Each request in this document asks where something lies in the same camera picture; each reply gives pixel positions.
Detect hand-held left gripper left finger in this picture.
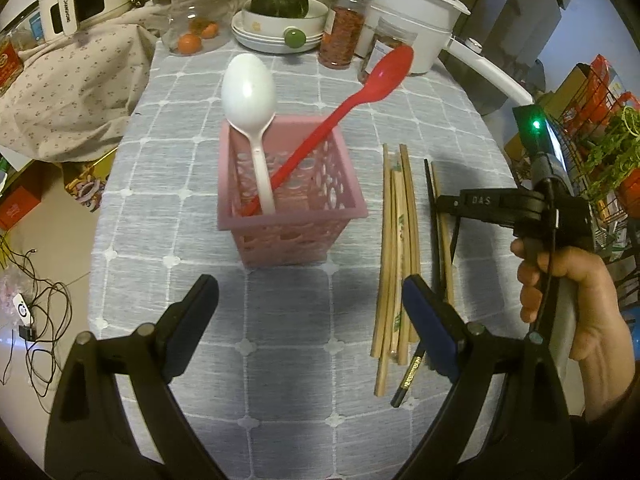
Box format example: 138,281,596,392
45,274,226,480

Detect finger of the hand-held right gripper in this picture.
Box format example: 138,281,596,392
434,189,546,226

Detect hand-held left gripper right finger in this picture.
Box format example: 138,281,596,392
395,274,573,480

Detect wooden chopstick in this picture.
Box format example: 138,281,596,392
397,240,413,366
398,143,422,345
430,161,456,307
375,166,401,398
370,143,392,359

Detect paper-wrapped chopstick green print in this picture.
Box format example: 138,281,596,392
389,155,408,361

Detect pink plastic utensil basket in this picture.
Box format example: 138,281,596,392
217,115,370,268

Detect person's right forearm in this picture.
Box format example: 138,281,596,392
582,357,638,423

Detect person's right hand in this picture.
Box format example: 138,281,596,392
511,239,633,386

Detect green leafy vegetable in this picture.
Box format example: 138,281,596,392
582,107,640,201

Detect grey checked tablecloth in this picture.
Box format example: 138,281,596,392
90,0,521,480

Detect small white round-dial device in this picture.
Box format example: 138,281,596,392
12,295,36,328

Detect red plastic spoon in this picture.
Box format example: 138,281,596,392
239,45,415,216

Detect yellow printed box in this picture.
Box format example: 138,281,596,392
62,152,118,213

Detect short labelled spice jar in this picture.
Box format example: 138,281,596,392
357,16,418,85

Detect white electric cooking pot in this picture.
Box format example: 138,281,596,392
342,0,535,108

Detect red cardboard box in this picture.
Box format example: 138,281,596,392
0,185,43,231

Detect tall red spice jar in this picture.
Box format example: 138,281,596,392
318,0,375,69

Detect white plastic spoon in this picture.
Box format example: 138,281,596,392
221,53,277,215

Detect floral cloth cover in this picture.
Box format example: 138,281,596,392
0,7,163,163

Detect white stacked bowls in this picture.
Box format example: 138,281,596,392
231,0,331,55

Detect glass jar with oranges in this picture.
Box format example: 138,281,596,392
162,0,233,56

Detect red labelled jar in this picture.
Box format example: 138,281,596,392
0,40,25,98

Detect black wire rack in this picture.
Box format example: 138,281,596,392
545,62,640,261

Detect black floor cables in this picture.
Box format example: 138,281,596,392
0,235,76,401

